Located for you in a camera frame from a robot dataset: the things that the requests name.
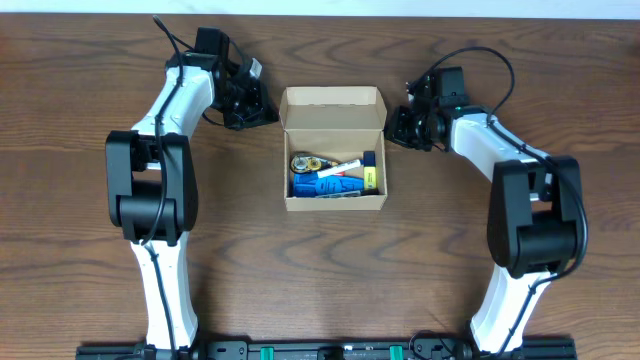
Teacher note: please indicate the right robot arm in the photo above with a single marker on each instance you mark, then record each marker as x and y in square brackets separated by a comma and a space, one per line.
[537, 231]

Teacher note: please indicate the blue whiteboard marker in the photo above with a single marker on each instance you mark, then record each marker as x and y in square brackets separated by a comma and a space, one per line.
[343, 167]

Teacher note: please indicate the black mounting rail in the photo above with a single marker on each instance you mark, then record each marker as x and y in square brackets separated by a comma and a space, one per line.
[428, 347]

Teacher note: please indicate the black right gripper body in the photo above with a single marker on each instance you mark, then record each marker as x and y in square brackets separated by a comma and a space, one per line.
[410, 127]

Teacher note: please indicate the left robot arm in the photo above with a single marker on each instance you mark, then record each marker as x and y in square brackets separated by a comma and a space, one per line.
[152, 189]

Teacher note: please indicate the black whiteboard marker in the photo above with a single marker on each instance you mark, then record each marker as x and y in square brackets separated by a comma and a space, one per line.
[346, 194]

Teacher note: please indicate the yellow highlighter pen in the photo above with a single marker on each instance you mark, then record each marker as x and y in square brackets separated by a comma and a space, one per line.
[370, 172]

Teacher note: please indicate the blue utility knife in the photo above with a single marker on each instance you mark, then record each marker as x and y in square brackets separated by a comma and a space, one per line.
[311, 186]

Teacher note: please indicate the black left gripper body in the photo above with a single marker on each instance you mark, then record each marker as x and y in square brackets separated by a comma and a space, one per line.
[243, 104]

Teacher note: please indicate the cardboard box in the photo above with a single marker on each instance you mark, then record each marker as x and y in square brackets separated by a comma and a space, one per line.
[339, 124]

